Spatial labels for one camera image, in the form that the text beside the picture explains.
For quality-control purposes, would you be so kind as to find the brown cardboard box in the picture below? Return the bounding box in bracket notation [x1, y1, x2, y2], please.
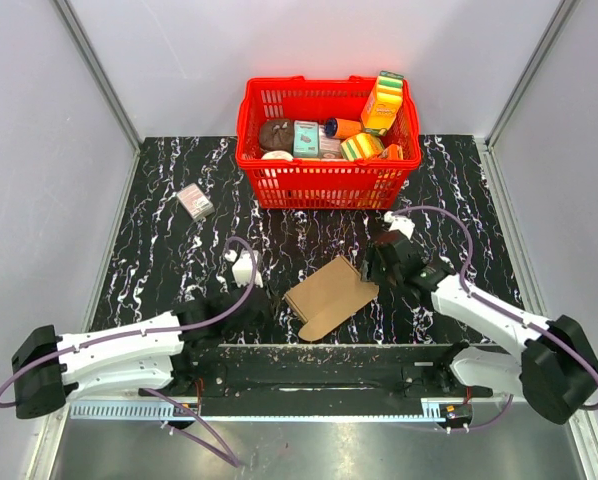
[284, 256, 379, 342]

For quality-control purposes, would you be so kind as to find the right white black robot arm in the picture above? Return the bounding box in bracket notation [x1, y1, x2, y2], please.
[361, 230, 598, 425]

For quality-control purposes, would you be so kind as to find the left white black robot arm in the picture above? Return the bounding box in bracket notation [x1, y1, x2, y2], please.
[11, 286, 272, 420]

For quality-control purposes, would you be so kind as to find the small orange box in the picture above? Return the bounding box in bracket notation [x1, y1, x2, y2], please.
[377, 144, 404, 161]

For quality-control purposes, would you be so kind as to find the small pink card box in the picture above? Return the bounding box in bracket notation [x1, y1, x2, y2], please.
[176, 183, 215, 221]

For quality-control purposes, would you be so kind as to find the teal small box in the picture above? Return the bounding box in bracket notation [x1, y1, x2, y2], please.
[293, 120, 319, 158]

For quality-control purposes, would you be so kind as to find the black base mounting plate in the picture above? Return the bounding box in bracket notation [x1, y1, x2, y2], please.
[160, 345, 492, 399]

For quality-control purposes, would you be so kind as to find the yellow green sponge pack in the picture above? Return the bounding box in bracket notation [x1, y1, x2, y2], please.
[340, 132, 384, 161]

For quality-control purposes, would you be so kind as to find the red plastic shopping basket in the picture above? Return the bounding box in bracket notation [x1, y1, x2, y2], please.
[235, 76, 422, 210]

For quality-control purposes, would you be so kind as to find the pink white packet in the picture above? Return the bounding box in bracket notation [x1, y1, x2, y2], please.
[319, 125, 343, 160]

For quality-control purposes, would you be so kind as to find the orange blue capped bottle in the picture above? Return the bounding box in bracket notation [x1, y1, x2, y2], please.
[324, 117, 363, 140]

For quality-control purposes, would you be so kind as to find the tall orange sponge pack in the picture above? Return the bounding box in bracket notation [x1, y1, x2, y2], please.
[360, 71, 404, 136]

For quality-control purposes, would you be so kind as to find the white round container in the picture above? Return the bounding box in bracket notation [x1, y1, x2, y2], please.
[261, 150, 293, 161]

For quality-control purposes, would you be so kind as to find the brown round bun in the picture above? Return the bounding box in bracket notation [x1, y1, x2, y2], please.
[258, 118, 295, 153]

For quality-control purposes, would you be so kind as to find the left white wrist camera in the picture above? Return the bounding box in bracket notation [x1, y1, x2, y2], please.
[224, 249, 263, 288]

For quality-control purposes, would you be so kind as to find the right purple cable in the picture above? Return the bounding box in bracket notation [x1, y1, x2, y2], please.
[391, 204, 598, 433]

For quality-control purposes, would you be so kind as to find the aluminium front rail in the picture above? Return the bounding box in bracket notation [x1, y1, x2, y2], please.
[68, 388, 499, 423]

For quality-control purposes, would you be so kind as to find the right aluminium corner post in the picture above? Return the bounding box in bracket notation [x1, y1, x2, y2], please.
[484, 0, 580, 150]

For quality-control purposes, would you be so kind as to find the aluminium corner post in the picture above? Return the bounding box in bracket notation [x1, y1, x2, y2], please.
[50, 0, 143, 151]
[484, 0, 580, 150]

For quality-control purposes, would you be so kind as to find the left aluminium corner post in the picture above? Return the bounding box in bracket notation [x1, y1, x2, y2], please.
[50, 0, 143, 151]

